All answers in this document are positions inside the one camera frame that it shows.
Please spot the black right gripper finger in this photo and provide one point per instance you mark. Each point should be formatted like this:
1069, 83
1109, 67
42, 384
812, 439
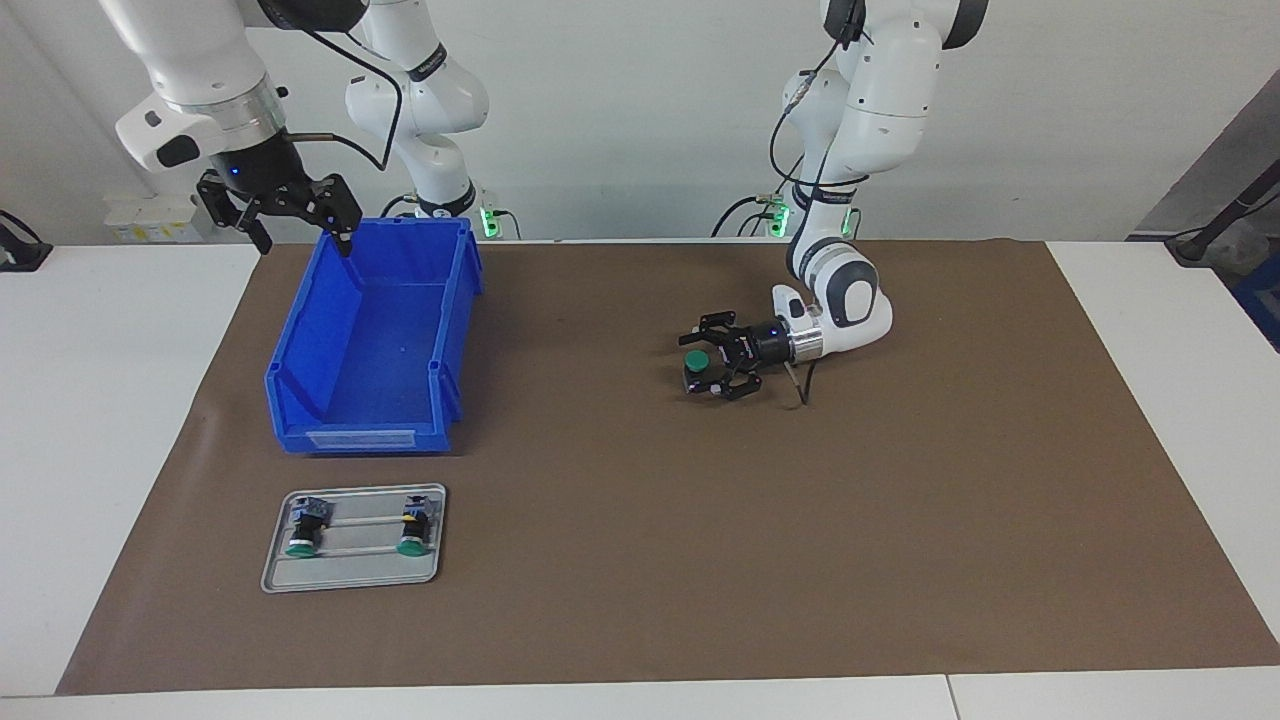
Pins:
335, 210
228, 200

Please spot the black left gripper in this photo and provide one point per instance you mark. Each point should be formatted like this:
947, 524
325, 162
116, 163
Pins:
765, 345

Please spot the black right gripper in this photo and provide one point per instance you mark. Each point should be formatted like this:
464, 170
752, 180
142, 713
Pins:
765, 345

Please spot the green push button switch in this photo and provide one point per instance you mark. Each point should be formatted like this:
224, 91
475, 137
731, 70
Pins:
696, 360
305, 528

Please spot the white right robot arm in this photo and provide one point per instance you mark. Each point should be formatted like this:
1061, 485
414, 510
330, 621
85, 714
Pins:
200, 60

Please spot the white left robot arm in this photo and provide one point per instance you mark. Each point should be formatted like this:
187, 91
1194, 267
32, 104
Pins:
880, 100

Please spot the green push button, yellow label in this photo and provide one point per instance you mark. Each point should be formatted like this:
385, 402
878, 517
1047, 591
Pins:
412, 530

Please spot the brown table mat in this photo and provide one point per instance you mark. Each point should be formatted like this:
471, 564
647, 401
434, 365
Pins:
750, 520

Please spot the blue plastic storage bin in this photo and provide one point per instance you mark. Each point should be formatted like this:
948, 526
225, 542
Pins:
380, 380

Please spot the silver metal tray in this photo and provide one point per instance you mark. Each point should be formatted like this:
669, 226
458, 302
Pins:
360, 575

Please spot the black stand pole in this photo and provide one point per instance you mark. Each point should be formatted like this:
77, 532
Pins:
1235, 210

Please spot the blue crate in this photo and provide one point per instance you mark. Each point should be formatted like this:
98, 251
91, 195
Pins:
1262, 300

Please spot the black clamp mount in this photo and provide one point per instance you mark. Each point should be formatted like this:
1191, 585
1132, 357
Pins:
20, 255

